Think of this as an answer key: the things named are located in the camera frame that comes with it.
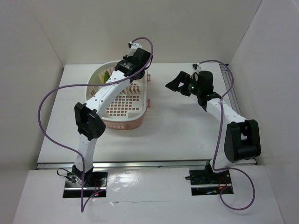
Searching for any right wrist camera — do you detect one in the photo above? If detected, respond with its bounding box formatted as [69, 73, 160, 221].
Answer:
[192, 63, 202, 75]

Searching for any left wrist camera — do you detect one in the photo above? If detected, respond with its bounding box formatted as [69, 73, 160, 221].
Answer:
[128, 42, 142, 56]

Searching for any white pink dish rack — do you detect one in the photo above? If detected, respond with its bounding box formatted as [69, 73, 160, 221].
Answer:
[85, 61, 150, 130]

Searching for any aluminium rail frame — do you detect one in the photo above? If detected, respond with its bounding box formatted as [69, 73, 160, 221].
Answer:
[36, 63, 259, 170]

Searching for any green plate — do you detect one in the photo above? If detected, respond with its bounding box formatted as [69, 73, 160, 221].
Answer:
[102, 71, 110, 84]

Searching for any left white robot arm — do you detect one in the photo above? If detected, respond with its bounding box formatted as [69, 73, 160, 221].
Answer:
[72, 47, 152, 186]

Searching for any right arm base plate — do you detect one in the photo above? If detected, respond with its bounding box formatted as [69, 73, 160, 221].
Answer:
[185, 170, 234, 196]

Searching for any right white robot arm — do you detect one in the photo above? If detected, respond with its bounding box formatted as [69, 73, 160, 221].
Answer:
[166, 71, 261, 183]

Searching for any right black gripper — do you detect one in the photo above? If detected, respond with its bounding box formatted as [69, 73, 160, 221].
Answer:
[165, 71, 202, 97]

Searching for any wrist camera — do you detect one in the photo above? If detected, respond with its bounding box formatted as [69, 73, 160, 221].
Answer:
[128, 42, 142, 56]
[192, 63, 202, 75]

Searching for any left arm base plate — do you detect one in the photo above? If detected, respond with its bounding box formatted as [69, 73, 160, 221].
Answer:
[63, 171, 108, 198]

